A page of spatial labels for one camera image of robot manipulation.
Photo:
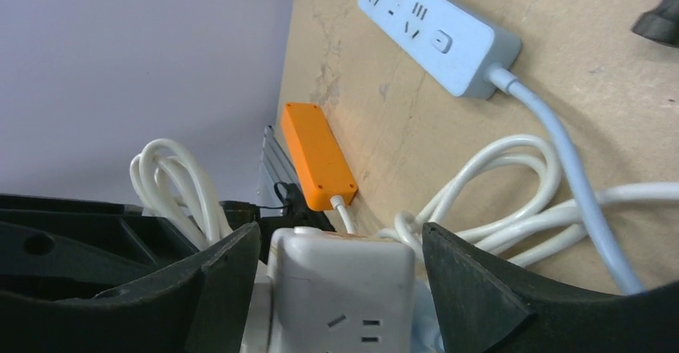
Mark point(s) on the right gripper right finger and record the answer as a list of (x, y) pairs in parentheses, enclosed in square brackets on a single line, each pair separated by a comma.
[(487, 304)]

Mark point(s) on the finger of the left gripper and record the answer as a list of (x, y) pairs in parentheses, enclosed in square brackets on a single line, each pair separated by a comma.
[(55, 249)]

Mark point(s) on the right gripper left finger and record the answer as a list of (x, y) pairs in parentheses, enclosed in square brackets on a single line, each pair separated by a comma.
[(198, 304)]

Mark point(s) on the white cube socket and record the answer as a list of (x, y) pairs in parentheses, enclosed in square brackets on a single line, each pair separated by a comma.
[(331, 292)]

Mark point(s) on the orange power strip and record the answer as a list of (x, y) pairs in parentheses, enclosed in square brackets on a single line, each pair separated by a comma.
[(319, 163)]

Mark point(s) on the light blue power strip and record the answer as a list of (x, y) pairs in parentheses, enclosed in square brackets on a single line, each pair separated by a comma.
[(453, 44)]

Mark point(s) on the small claw hammer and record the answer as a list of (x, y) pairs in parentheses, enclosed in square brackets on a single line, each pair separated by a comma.
[(659, 25)]

